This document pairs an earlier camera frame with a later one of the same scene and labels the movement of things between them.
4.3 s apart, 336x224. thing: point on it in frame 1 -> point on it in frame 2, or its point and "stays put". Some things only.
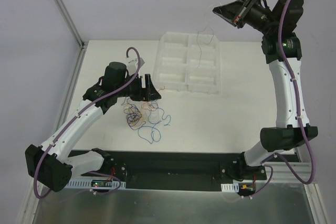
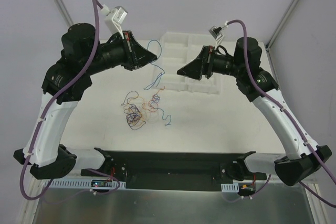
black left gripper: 142,91 -> 129,51
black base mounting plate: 182,171 stays put
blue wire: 148,133 -> 161,73
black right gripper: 243,8 -> 206,62
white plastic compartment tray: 188,62 stays put
